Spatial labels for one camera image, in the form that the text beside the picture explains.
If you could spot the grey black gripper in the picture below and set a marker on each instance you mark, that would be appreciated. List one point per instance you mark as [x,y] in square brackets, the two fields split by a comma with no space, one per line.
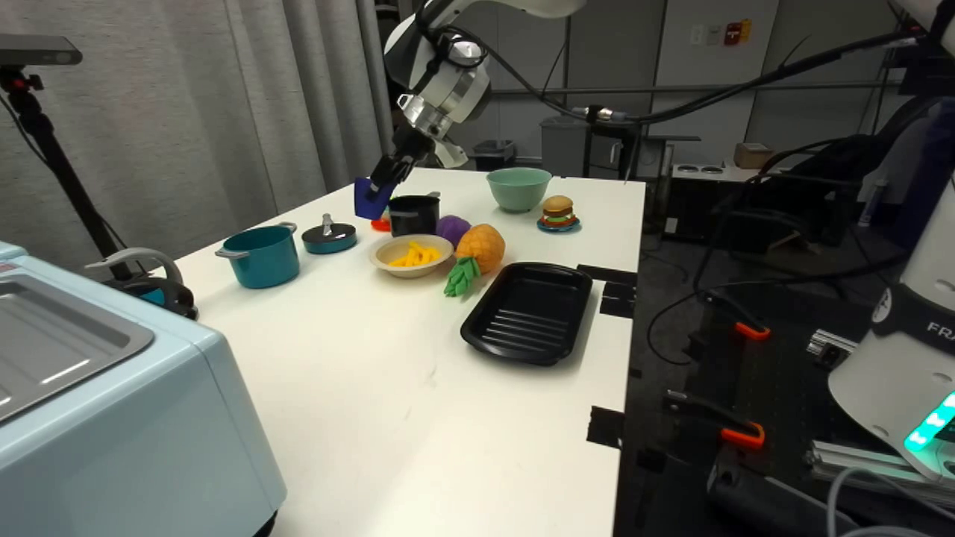
[425,134]

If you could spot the blue cup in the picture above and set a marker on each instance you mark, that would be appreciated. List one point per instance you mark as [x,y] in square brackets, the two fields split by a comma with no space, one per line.
[371,200]

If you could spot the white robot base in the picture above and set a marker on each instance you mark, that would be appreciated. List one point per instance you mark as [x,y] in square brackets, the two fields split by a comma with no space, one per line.
[900,383]

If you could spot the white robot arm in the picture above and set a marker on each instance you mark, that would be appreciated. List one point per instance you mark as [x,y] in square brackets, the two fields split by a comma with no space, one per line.
[443,81]

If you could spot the beige plate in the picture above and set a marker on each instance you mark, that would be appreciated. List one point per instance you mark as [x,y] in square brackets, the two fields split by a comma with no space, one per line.
[395,245]

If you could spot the blue small plate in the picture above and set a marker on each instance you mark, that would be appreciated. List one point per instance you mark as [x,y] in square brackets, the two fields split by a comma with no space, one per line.
[559,225]

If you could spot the black saucepan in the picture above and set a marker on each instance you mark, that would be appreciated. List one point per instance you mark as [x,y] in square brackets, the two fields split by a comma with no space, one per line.
[412,215]

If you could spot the red green toy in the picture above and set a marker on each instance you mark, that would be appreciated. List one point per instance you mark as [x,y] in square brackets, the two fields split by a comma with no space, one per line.
[379,225]

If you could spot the purple plush eggplant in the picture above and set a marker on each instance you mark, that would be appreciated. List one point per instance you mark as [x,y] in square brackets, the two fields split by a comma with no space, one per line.
[452,228]

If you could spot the black pot lid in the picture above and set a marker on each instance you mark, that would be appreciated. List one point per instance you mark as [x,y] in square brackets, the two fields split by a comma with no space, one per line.
[328,237]

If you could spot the yellow food pieces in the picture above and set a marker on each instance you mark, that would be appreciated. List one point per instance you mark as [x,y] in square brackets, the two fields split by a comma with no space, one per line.
[415,255]

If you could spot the orange plush pineapple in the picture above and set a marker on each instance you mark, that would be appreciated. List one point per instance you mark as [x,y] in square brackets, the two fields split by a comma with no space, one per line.
[479,255]

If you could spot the mint green bowl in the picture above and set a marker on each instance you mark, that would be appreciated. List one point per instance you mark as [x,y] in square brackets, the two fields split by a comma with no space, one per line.
[516,189]

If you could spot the teal pot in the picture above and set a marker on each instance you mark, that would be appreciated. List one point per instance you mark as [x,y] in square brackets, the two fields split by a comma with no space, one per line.
[264,257]

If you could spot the toy burger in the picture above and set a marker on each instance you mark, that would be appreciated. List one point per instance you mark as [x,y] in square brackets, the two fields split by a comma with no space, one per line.
[555,207]

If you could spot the black rectangular tray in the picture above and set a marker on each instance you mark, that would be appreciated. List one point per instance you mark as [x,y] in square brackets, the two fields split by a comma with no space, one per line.
[528,315]

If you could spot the light blue toaster oven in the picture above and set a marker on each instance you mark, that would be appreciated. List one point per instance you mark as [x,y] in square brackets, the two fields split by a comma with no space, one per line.
[121,419]

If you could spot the right orange clamp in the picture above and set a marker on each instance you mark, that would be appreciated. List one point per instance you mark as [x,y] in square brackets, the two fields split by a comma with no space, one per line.
[746,325]

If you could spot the orange clamp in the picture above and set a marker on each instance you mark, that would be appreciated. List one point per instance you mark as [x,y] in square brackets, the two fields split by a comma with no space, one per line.
[746,325]
[735,431]

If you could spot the left orange clamp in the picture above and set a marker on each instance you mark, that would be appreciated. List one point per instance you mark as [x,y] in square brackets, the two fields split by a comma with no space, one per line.
[735,431]

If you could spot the black camera tripod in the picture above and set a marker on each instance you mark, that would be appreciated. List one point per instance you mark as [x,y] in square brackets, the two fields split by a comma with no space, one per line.
[19,88]

